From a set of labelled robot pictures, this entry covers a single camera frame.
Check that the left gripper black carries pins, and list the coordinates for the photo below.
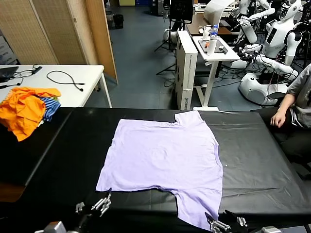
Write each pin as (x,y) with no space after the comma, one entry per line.
(85,222)

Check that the grey tray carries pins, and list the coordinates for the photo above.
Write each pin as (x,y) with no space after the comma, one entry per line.
(219,43)

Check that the blue striped garment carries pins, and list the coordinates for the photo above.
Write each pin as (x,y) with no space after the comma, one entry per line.
(52,106)

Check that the black trash bin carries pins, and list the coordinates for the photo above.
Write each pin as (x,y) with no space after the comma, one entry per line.
(118,21)

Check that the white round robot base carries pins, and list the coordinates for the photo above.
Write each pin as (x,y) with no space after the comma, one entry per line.
(252,87)

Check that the tall white cardboard box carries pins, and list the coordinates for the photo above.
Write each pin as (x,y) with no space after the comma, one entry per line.
(187,72)

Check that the black plastic table cover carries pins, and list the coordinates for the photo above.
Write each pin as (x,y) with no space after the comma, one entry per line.
(243,150)

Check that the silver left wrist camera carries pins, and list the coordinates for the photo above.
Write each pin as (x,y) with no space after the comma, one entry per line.
(54,228)

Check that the white curved plastic shell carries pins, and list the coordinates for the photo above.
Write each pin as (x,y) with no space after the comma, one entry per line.
(213,9)

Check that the black laptop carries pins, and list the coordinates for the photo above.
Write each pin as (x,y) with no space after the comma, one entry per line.
(7,72)

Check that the white table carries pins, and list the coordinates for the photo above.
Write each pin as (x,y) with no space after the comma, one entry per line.
(92,72)

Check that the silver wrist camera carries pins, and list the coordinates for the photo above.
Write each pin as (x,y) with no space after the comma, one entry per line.
(271,230)
(54,228)

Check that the black monitor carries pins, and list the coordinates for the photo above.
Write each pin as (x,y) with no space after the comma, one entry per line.
(181,9)

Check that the clear water bottle blue cap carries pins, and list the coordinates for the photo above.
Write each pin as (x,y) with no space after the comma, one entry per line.
(213,30)

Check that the white humanoid robot black joints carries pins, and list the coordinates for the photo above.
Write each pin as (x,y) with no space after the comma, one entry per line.
(277,36)

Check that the seated person in grey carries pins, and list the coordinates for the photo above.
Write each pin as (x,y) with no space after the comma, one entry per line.
(301,82)

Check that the orange garment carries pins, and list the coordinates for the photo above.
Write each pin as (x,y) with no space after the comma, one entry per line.
(22,111)

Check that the white storage box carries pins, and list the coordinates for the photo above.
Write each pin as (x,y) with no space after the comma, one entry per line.
(5,52)

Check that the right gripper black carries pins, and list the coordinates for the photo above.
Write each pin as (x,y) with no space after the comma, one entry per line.
(243,230)

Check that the person forearm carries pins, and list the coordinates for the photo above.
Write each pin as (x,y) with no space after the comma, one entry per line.
(288,103)

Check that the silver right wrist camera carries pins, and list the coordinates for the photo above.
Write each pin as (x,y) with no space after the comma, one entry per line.
(271,230)

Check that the white bottle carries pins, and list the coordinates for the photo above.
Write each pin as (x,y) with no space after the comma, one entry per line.
(211,47)

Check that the white mug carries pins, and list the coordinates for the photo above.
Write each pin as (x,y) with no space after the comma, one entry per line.
(201,29)

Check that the white standing desk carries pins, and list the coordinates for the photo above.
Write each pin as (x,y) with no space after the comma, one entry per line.
(211,72)

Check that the wooden folding screen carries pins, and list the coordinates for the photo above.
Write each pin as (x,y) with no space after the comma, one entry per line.
(48,31)

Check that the person hand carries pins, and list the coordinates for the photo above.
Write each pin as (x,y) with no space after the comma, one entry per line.
(279,119)

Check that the lavender t-shirt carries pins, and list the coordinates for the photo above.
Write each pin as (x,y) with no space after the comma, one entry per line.
(160,155)

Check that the brown wooden desk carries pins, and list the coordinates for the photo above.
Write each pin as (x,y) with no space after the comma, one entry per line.
(194,24)

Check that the black tripod stand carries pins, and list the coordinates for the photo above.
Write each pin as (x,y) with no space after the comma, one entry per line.
(173,31)

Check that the black person trousers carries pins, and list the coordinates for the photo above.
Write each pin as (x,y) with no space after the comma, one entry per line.
(296,145)

